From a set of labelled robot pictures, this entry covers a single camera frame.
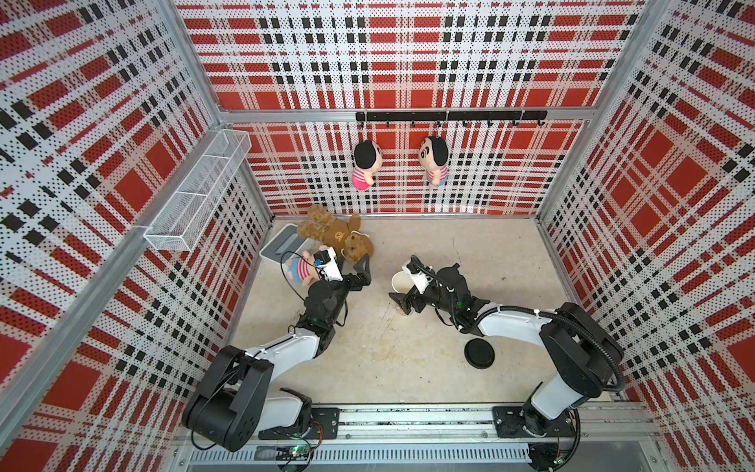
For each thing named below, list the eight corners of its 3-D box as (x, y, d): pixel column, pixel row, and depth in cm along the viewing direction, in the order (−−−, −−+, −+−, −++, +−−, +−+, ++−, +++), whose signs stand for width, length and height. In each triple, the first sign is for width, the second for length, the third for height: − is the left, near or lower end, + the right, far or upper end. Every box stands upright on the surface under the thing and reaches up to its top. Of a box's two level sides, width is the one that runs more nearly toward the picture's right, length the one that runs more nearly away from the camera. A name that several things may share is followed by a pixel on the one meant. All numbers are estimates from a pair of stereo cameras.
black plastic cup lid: (466, 369, 85) (467, 366, 83) (462, 341, 90) (463, 338, 88) (495, 369, 85) (498, 366, 83) (489, 341, 90) (491, 338, 88)
